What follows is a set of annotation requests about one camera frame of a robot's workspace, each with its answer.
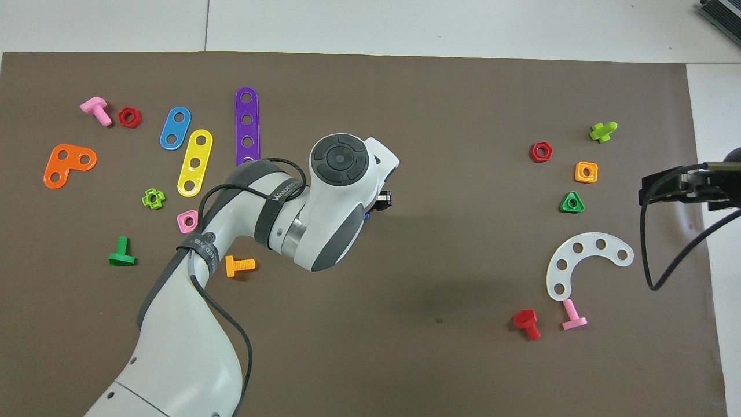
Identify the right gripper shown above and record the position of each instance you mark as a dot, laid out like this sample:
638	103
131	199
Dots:
730	185

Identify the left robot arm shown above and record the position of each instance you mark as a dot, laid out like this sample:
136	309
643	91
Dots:
173	347

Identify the light green plastic screw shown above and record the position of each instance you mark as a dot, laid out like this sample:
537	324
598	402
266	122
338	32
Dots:
601	133

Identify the orange square plastic nut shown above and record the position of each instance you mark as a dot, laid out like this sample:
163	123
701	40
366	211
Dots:
578	168

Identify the green triangular plastic nut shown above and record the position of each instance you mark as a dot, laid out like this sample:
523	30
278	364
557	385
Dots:
564	207

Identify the red hexagonal plastic nut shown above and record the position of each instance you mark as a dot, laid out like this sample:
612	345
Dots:
534	152
123	117

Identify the pink plastic screw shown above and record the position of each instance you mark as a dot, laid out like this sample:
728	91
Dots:
94	106
574	321

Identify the red plastic screw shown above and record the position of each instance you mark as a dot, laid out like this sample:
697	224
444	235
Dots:
524	318

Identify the orange plastic screw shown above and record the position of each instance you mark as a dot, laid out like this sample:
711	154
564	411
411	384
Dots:
231	266

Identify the pink plastic nut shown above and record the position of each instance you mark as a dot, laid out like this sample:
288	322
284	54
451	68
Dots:
181	226

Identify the light green cross-shaped nut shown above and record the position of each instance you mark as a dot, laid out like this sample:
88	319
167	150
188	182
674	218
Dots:
146	200

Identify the white curved plastic plate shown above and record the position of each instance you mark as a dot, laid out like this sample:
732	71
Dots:
589	243

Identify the purple plastic strip with holes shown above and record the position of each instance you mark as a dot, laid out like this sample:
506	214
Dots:
246	130

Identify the yellow three-hole plastic strip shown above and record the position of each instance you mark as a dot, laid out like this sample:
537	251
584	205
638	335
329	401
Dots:
198	151

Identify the blue two-hole plastic strip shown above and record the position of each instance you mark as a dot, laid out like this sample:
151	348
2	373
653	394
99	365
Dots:
175	128

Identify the orange angled plastic plate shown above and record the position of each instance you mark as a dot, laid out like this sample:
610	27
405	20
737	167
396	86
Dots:
66	168

